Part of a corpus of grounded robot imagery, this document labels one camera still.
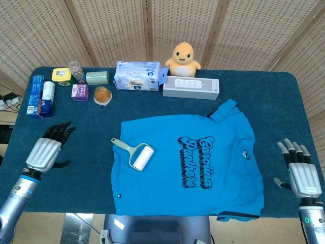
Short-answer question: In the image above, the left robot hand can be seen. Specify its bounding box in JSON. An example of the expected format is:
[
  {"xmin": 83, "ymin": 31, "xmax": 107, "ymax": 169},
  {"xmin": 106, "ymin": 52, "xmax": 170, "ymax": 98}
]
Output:
[{"xmin": 25, "ymin": 121, "xmax": 77, "ymax": 174}]

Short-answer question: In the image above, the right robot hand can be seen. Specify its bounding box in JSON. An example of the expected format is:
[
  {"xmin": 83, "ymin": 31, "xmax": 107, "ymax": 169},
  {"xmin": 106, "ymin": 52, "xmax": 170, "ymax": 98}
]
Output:
[{"xmin": 273, "ymin": 138, "xmax": 323, "ymax": 199}]

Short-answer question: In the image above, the green lint roller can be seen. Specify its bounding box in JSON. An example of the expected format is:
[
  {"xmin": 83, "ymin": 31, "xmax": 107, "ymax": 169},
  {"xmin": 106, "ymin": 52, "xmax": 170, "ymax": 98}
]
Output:
[{"xmin": 111, "ymin": 138, "xmax": 155, "ymax": 172}]

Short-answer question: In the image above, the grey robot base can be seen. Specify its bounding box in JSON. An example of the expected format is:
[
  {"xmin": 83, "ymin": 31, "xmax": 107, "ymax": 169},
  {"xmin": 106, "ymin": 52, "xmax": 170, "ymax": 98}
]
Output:
[{"xmin": 99, "ymin": 213, "xmax": 213, "ymax": 244}]

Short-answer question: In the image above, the blue printed T-shirt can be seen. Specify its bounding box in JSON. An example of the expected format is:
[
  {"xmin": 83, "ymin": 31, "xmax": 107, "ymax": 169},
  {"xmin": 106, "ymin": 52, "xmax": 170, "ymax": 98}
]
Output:
[{"xmin": 111, "ymin": 99, "xmax": 265, "ymax": 222}]

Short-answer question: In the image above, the dark blue table cloth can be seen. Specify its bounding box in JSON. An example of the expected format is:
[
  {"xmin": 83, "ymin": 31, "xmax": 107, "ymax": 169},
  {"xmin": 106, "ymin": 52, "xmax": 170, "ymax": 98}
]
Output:
[{"xmin": 0, "ymin": 66, "xmax": 317, "ymax": 219}]

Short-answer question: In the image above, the white and blue tube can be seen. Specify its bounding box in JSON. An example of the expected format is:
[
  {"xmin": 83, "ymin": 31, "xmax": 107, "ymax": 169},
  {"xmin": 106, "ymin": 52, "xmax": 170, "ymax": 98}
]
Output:
[{"xmin": 40, "ymin": 81, "xmax": 56, "ymax": 118}]

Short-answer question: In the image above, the blue toothpaste box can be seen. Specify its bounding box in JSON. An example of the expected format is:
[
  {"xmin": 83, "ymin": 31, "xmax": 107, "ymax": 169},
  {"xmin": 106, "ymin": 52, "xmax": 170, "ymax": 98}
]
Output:
[{"xmin": 25, "ymin": 75, "xmax": 46, "ymax": 119}]

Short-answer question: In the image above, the white power strip with plugs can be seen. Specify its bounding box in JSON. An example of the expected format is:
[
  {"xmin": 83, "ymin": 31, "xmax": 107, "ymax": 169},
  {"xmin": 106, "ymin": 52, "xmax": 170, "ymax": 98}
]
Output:
[{"xmin": 0, "ymin": 93, "xmax": 22, "ymax": 111}]

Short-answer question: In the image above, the purple small carton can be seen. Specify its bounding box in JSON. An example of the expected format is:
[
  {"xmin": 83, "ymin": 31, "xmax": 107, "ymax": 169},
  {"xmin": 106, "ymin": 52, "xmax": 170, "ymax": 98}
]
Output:
[{"xmin": 71, "ymin": 83, "xmax": 90, "ymax": 102}]

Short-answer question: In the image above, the yellow lidded container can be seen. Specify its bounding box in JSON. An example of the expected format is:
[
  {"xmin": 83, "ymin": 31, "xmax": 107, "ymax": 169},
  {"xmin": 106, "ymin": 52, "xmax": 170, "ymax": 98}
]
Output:
[{"xmin": 51, "ymin": 67, "xmax": 72, "ymax": 87}]

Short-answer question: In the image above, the orange jelly cup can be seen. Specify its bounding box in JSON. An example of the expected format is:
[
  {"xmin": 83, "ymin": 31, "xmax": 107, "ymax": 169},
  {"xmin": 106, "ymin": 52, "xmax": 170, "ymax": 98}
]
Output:
[{"xmin": 93, "ymin": 86, "xmax": 113, "ymax": 106}]

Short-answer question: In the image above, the green soap box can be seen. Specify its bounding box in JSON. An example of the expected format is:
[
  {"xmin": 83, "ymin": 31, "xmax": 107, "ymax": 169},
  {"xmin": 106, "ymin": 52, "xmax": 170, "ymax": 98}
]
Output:
[{"xmin": 85, "ymin": 71, "xmax": 110, "ymax": 86}]

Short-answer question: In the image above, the blue tissue pack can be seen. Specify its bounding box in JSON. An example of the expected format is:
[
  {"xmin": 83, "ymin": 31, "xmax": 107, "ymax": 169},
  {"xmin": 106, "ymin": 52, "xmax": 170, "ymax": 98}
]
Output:
[{"xmin": 113, "ymin": 60, "xmax": 170, "ymax": 92}]

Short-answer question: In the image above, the white power strip box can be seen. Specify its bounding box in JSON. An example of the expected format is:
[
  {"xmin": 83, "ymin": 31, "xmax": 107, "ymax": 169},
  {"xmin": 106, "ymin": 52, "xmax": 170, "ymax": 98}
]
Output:
[{"xmin": 162, "ymin": 75, "xmax": 220, "ymax": 101}]

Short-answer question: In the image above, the orange plush dinosaur toy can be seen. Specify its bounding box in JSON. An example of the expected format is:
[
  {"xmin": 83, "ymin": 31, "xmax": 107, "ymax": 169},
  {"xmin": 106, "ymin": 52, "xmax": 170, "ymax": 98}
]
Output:
[{"xmin": 165, "ymin": 42, "xmax": 202, "ymax": 77}]

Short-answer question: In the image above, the folding woven screen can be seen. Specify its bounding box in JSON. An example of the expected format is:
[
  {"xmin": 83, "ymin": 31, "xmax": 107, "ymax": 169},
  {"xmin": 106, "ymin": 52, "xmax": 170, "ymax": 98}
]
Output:
[{"xmin": 0, "ymin": 0, "xmax": 325, "ymax": 150}]

